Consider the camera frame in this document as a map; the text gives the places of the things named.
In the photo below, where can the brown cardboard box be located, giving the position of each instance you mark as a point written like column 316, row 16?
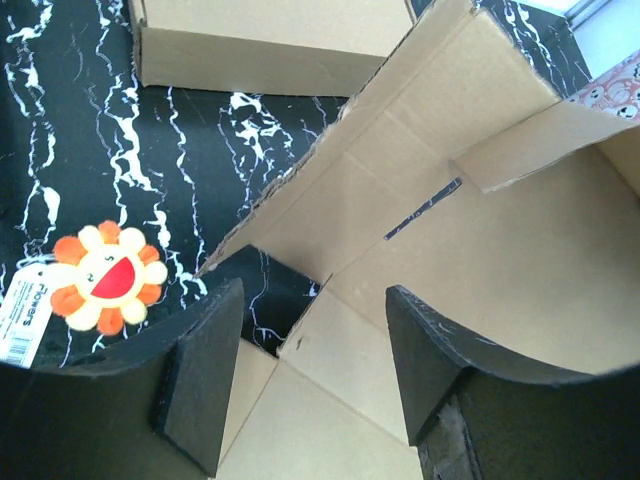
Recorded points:
column 276, row 47
column 458, row 173

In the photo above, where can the closed brown cardboard box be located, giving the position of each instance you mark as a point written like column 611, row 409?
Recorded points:
column 276, row 47

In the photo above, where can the pink patterned mug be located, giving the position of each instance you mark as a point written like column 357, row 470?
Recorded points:
column 616, row 91

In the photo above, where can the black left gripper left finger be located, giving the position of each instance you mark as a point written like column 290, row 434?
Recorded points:
column 153, row 406

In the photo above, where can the orange sunflower plush toy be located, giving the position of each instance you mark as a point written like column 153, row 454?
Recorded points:
column 106, row 278

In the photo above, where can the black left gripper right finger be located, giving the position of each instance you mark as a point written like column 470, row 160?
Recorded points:
column 474, row 409

